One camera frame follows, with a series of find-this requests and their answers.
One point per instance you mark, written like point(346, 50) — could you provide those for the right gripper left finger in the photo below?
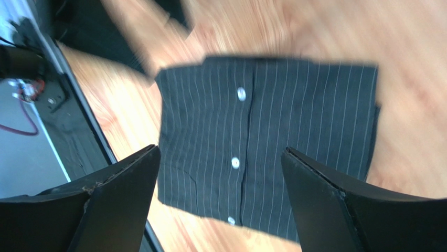
point(104, 211)

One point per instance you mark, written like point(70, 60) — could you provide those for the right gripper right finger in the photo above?
point(336, 212)

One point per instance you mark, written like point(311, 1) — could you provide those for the dark pinstriped long sleeve shirt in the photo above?
point(226, 122)

